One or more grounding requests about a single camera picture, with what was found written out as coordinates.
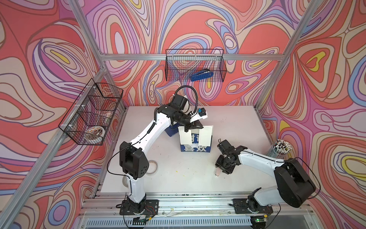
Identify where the pink white mini stapler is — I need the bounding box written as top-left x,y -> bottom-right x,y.
215,168 -> 222,177

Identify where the metallic cup of pencils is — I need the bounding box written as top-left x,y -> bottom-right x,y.
266,139 -> 292,159

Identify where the blue white paper bag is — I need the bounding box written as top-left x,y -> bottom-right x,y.
180,129 -> 212,153

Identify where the blue stapler in basket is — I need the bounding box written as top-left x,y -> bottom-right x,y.
190,69 -> 213,82

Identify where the clear tape roll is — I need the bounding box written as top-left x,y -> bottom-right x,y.
122,176 -> 130,188

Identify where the black wire basket left wall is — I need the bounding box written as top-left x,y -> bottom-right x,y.
58,79 -> 124,146

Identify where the beige tape roll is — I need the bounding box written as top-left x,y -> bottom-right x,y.
147,160 -> 158,175

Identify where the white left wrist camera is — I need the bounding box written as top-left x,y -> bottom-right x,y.
190,108 -> 208,123

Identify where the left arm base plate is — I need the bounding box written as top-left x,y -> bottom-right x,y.
119,199 -> 159,216

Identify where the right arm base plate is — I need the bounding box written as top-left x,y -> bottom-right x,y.
229,198 -> 273,215

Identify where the black wire basket back wall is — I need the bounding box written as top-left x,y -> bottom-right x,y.
165,48 -> 227,83

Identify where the blue white bag with handles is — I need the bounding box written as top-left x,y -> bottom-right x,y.
165,123 -> 181,137

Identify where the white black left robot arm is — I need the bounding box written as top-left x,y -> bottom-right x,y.
107,85 -> 207,215

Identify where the black wire basket wall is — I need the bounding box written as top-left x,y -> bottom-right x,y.
165,48 -> 227,83
58,79 -> 124,146

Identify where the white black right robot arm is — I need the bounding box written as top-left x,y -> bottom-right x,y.
215,140 -> 316,214

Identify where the white receipt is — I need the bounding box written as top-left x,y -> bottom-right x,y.
178,126 -> 193,145
198,126 -> 213,147

